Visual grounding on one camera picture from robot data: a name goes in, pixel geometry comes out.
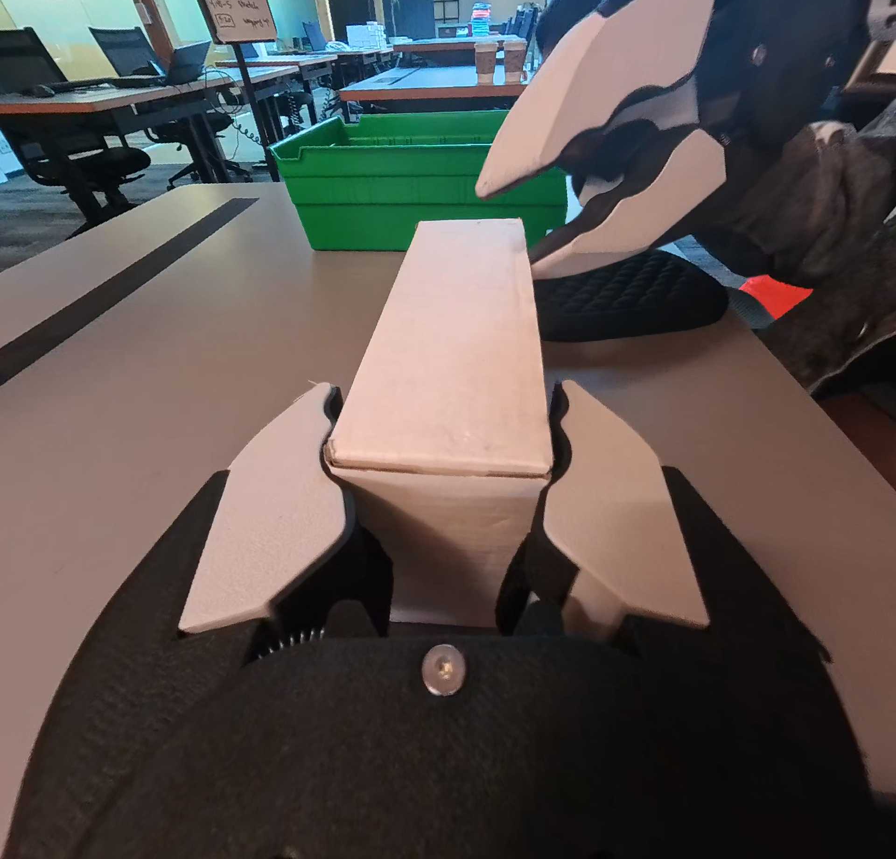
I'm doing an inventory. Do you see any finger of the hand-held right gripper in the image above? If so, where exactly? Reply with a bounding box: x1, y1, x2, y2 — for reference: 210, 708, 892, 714
528, 129, 729, 281
475, 0, 715, 200

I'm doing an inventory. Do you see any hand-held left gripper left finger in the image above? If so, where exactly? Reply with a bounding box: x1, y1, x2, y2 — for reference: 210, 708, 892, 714
178, 380, 354, 634

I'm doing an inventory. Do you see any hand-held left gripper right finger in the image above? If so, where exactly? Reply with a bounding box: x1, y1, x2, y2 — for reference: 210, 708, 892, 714
534, 380, 711, 641

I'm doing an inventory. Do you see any white cardboard box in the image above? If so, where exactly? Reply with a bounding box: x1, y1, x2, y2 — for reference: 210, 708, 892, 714
323, 218, 554, 629

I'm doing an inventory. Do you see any grey desk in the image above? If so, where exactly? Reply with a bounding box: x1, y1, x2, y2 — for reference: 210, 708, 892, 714
0, 183, 896, 790

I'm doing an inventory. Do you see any wooden office desk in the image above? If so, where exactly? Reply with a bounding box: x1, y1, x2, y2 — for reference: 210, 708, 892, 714
339, 65, 534, 115
0, 66, 302, 217

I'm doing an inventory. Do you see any black mesh chair seat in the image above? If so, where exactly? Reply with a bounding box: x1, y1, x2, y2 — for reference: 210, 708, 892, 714
535, 250, 729, 342

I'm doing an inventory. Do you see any grey fleece jacket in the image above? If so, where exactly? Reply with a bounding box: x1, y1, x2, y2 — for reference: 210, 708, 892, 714
728, 120, 896, 394

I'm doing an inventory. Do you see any green plastic bin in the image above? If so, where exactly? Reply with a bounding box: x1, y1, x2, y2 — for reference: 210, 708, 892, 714
269, 111, 569, 252

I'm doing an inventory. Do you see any dark laptop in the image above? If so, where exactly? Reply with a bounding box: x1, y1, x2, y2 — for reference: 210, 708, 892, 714
112, 40, 212, 88

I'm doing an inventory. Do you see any black office chair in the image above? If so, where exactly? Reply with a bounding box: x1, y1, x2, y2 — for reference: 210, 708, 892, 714
90, 27, 250, 189
0, 27, 152, 224

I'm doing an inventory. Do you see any orange strap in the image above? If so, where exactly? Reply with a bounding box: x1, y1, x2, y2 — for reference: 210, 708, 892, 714
728, 276, 814, 329

